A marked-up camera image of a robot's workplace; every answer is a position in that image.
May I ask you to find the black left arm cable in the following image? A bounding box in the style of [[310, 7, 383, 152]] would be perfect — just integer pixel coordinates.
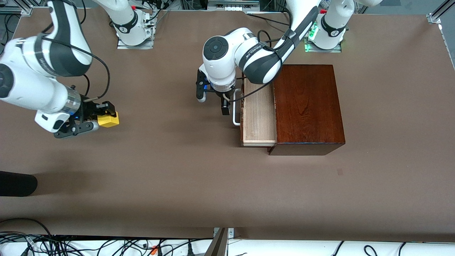
[[227, 11, 295, 103]]

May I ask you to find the dark grey metal post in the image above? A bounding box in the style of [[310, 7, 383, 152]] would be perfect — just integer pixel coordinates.
[[204, 228, 229, 256]]

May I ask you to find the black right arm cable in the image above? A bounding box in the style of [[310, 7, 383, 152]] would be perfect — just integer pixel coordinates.
[[36, 34, 111, 103]]

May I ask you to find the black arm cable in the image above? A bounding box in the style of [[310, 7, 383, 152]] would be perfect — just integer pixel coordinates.
[[36, 34, 111, 103], [227, 11, 295, 103]]

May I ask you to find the small metal mounting bracket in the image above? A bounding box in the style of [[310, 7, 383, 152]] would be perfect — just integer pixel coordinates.
[[213, 228, 235, 239]]

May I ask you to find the brown paper table cover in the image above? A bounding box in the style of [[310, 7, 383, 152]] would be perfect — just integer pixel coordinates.
[[0, 7, 455, 242]]

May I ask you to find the grey electronics box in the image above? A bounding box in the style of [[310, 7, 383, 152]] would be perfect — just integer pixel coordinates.
[[208, 0, 260, 11]]

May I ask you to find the black rounded cylinder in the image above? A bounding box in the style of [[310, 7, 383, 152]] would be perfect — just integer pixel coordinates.
[[0, 171, 38, 197]]

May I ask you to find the black cable on table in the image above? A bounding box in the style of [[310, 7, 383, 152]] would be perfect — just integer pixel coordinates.
[[247, 12, 293, 28]]

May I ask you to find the yellow block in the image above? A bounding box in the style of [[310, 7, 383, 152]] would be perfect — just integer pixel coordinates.
[[97, 111, 120, 128]]

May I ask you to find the aluminium frame profile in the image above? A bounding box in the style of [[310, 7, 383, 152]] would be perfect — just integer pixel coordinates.
[[427, 0, 455, 70], [0, 0, 34, 16]]

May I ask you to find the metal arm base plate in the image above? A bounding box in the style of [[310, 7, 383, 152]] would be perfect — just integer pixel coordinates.
[[304, 20, 342, 53], [117, 12, 157, 49]]

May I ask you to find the dark wooden drawer cabinet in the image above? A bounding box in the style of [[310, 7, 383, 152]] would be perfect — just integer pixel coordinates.
[[267, 64, 346, 156]]

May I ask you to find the light wooden drawer white handle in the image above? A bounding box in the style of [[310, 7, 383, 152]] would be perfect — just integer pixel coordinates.
[[233, 78, 278, 147]]

